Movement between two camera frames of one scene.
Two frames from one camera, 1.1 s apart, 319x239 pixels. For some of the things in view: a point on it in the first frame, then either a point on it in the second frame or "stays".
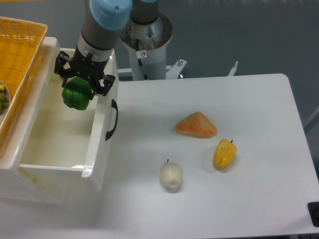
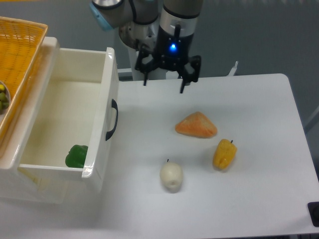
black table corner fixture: [313, 209] stays
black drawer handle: [114, 105] stays
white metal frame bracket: [231, 72] stays
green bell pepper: [77, 93] to [76, 156]
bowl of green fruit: [5, 97] stays
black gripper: [85, 66] to [175, 40]
